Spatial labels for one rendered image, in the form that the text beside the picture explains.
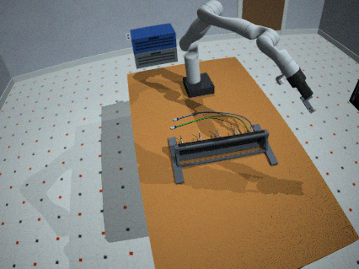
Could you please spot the dark grey rack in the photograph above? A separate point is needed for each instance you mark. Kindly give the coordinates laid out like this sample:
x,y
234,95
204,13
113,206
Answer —
x,y
254,139

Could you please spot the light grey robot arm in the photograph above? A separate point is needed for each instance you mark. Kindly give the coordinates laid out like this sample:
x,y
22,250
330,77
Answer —
x,y
210,14

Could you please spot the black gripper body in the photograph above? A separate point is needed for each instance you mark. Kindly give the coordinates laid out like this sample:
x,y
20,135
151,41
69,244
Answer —
x,y
295,77

